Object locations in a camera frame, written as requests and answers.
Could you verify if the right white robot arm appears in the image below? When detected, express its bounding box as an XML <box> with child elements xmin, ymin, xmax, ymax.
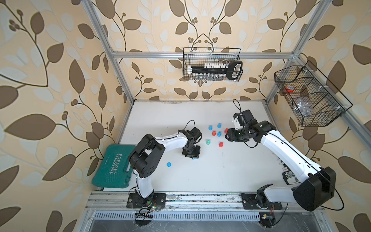
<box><xmin>225</xmin><ymin>110</ymin><xmax>336</xmax><ymax>212</ymax></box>

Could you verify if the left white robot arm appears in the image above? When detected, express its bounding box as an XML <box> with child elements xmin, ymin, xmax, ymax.
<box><xmin>128</xmin><ymin>127</ymin><xmax>202</xmax><ymax>200</ymax></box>

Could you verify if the clear plastic bag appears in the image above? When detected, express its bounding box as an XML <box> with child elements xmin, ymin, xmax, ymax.
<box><xmin>293</xmin><ymin>96</ymin><xmax>316</xmax><ymax>119</ymax></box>

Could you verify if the green plastic tool case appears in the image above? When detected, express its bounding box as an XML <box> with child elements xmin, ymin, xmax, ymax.
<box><xmin>92</xmin><ymin>144</ymin><xmax>135</xmax><ymax>189</ymax></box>

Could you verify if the small circuit board left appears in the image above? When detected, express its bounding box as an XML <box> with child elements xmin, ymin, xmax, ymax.
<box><xmin>134</xmin><ymin>206</ymin><xmax>162</xmax><ymax>227</ymax></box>

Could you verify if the small circuit board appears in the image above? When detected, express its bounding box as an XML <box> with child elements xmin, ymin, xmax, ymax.
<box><xmin>134</xmin><ymin>206</ymin><xmax>162</xmax><ymax>227</ymax></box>
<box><xmin>259</xmin><ymin>213</ymin><xmax>276</xmax><ymax>228</ymax></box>

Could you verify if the small circuit board right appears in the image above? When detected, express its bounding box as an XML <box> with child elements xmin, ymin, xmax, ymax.
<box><xmin>259</xmin><ymin>213</ymin><xmax>276</xmax><ymax>228</ymax></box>

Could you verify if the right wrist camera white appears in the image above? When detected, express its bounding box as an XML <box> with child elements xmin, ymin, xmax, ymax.
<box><xmin>233</xmin><ymin>113</ymin><xmax>244</xmax><ymax>130</ymax></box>

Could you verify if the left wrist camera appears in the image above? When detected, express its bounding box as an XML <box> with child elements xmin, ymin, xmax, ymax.
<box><xmin>189</xmin><ymin>127</ymin><xmax>203</xmax><ymax>144</ymax></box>

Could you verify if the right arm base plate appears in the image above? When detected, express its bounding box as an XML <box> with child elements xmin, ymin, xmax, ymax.
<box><xmin>241</xmin><ymin>193</ymin><xmax>283</xmax><ymax>210</ymax></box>

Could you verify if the socket rail tool black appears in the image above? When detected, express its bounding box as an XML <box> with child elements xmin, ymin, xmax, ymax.
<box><xmin>185</xmin><ymin>61</ymin><xmax>243</xmax><ymax>82</ymax></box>

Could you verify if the black wire basket right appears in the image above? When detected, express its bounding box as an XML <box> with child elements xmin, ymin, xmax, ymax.
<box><xmin>274</xmin><ymin>61</ymin><xmax>353</xmax><ymax>127</ymax></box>

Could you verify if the black wire basket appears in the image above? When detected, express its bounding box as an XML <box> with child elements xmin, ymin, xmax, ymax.
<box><xmin>182</xmin><ymin>47</ymin><xmax>243</xmax><ymax>82</ymax></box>
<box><xmin>274</xmin><ymin>61</ymin><xmax>353</xmax><ymax>127</ymax></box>

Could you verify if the black wire basket back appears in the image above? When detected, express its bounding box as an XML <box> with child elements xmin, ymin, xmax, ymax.
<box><xmin>182</xmin><ymin>47</ymin><xmax>243</xmax><ymax>82</ymax></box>

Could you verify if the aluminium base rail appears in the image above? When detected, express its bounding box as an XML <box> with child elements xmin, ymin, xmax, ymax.
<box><xmin>85</xmin><ymin>191</ymin><xmax>306</xmax><ymax>213</ymax></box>

